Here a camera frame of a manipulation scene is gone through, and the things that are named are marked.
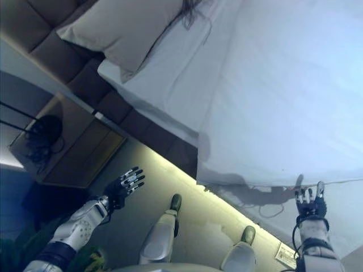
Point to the silver robot leg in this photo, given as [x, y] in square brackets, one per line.
[161, 232]
[241, 249]

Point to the silver right robot leg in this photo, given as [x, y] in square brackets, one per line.
[241, 249]

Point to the green leafy plant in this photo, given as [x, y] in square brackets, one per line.
[34, 241]

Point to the brown upholstered bed frame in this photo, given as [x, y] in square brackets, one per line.
[71, 65]

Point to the silver left robot leg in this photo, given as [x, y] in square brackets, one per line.
[161, 232]

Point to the white fitted bed sheet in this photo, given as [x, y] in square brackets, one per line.
[170, 90]

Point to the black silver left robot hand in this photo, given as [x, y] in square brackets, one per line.
[120, 190]

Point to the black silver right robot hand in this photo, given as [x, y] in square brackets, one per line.
[310, 207]

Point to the fringed macrame cushion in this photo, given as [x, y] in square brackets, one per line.
[193, 14]

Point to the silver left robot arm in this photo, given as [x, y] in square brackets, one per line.
[73, 229]

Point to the large beige pillow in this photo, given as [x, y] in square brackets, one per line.
[127, 37]

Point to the wooden nightstand with glass top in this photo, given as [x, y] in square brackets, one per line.
[82, 147]

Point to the white duvet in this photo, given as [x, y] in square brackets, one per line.
[283, 113]

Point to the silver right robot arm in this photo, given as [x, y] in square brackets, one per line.
[317, 243]

